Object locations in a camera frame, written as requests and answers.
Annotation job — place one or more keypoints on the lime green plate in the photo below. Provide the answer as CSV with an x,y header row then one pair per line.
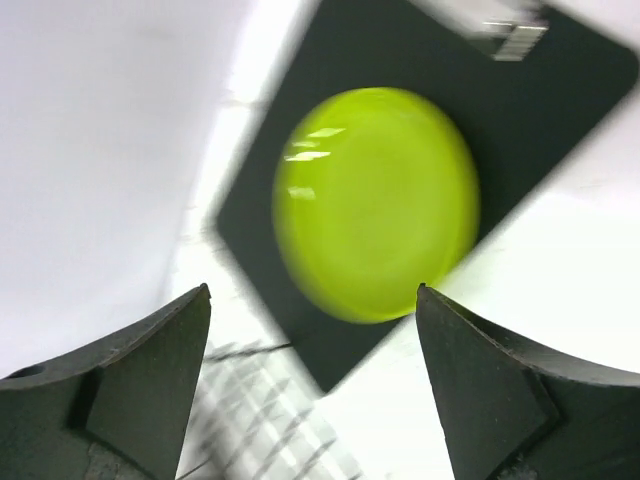
x,y
376,192

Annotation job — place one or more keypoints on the black clipboard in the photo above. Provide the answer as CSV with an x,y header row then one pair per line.
x,y
520,120

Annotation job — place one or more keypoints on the black wire dish rack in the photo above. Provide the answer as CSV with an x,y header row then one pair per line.
x,y
254,418

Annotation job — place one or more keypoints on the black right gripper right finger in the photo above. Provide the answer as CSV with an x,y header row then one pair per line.
x,y
512,408

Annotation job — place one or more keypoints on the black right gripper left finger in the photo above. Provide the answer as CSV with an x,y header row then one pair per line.
x,y
116,408

